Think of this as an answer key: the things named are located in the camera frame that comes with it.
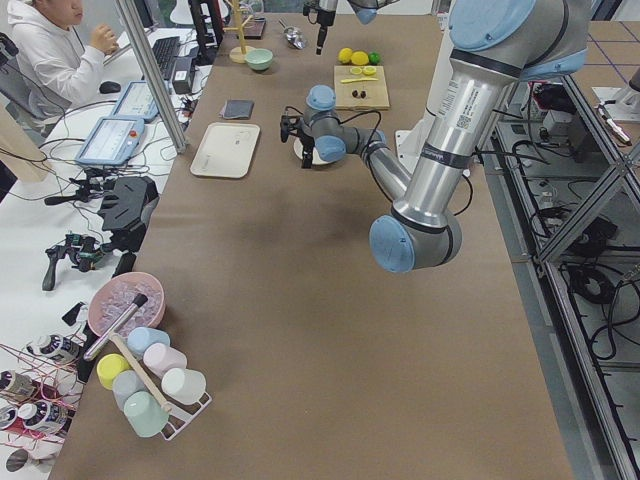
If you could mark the pale green cup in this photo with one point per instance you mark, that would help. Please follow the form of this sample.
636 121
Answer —
145 414

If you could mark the aluminium frame post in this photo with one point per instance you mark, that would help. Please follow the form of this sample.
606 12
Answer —
143 51

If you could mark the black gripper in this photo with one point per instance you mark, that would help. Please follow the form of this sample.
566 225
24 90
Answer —
322 18
306 145

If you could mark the pink cup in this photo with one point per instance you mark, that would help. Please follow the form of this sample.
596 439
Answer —
159 358

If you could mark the blue cup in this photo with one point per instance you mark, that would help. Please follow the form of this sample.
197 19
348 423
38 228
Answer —
141 338

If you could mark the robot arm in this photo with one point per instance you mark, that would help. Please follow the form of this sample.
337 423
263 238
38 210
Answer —
365 10
495 44

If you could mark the white wire cup rack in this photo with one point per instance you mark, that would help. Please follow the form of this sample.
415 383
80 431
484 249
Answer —
180 415

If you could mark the green lime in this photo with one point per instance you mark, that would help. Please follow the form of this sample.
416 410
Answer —
374 58

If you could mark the person in white hoodie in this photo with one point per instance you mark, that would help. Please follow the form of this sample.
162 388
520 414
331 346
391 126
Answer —
62 71

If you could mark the black keyboard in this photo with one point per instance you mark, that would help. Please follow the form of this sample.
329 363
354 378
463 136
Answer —
165 51

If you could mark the bamboo cutting board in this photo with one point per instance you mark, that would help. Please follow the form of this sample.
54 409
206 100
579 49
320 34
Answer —
377 93

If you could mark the cream rabbit tray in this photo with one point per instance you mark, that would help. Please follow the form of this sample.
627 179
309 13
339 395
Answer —
226 150

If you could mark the wooden cup tree stand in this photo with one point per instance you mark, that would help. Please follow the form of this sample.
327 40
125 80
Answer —
241 18

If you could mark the mint green bowl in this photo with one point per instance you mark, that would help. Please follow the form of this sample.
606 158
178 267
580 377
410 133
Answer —
259 59

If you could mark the yellow lemon near board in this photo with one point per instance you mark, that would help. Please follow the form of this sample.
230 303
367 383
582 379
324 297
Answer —
359 58

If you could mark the metal scoop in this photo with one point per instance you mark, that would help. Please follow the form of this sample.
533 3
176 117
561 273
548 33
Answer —
293 35

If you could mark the pink bowl with ice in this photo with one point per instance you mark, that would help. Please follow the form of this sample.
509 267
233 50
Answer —
119 293

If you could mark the yellow cup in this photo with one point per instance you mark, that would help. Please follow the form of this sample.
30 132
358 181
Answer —
109 367

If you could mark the white cup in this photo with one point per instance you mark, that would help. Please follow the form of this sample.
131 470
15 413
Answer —
184 385

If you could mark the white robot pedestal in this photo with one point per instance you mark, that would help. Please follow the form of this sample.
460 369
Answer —
409 143

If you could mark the metal muddler in bowl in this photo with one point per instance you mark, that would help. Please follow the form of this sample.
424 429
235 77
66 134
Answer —
96 346

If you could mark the grey folded cloth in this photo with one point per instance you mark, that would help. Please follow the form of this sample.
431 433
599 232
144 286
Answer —
237 109

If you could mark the blue teach pendant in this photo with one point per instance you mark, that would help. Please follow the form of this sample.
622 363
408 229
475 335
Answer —
136 100
111 142

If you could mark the outer yellow lemon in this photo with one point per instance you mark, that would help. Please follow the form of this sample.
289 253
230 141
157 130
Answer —
345 55

